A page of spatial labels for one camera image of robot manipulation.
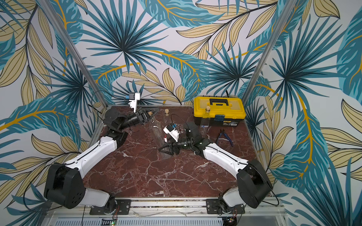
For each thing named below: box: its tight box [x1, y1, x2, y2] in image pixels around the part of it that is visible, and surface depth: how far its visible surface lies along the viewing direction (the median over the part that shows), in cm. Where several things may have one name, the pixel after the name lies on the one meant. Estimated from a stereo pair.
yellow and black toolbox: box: [193, 95, 247, 127], surface depth 99 cm
